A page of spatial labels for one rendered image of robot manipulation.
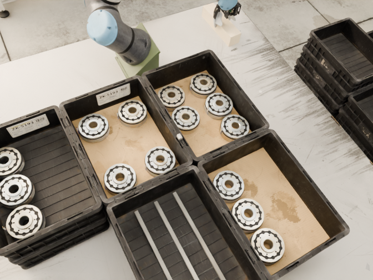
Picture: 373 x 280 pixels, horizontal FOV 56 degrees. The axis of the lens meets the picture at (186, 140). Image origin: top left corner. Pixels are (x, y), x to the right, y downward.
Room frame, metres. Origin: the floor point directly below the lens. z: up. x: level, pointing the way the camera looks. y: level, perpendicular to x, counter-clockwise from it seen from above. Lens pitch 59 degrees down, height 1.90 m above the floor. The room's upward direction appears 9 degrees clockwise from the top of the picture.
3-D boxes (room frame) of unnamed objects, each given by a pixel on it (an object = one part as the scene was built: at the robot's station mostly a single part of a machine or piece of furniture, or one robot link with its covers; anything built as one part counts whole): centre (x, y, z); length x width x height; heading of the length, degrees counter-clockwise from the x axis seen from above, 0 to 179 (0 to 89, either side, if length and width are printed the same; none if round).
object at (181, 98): (0.80, 0.08, 0.86); 0.10 x 0.10 x 0.01
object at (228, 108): (0.80, -0.10, 0.86); 0.10 x 0.10 x 0.01
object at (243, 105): (0.75, -0.04, 0.87); 0.40 x 0.30 x 0.11; 37
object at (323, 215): (0.43, -0.28, 0.87); 0.40 x 0.30 x 0.11; 37
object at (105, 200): (0.57, 0.20, 0.92); 0.40 x 0.30 x 0.02; 37
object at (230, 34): (1.38, -0.08, 0.73); 0.24 x 0.06 x 0.06; 39
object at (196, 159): (0.75, -0.04, 0.92); 0.40 x 0.30 x 0.02; 37
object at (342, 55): (1.52, -0.82, 0.37); 0.40 x 0.30 x 0.45; 35
